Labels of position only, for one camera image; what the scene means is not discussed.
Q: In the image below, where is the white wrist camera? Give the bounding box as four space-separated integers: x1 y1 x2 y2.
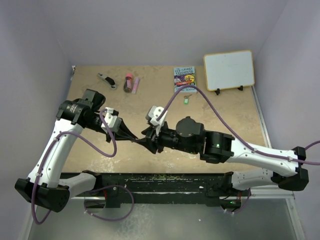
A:
103 107 122 133
146 105 167 127

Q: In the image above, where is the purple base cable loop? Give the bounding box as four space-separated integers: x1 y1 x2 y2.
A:
83 184 136 222

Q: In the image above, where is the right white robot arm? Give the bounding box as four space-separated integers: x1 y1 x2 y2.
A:
137 116 309 196

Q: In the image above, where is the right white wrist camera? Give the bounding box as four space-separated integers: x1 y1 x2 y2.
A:
146 105 167 127

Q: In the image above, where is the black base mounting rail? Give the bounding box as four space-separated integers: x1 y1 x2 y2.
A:
80 172 249 209

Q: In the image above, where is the purple highlighter pen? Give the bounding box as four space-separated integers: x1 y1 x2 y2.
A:
131 77 140 94

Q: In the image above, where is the pink capped dark bottle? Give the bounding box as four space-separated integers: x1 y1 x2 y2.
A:
123 73 133 93

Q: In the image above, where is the treehouse paperback book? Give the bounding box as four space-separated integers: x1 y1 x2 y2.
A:
173 66 197 93

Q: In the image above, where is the small whiteboard on stand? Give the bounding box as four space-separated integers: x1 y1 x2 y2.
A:
203 50 255 95

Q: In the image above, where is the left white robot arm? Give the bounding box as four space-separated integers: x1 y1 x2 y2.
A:
14 89 127 213

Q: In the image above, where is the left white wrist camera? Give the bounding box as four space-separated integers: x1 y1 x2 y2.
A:
103 107 122 133

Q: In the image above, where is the green key tag with key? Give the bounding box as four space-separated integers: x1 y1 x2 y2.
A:
183 94 192 105

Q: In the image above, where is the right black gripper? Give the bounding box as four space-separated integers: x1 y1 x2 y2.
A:
136 119 198 154

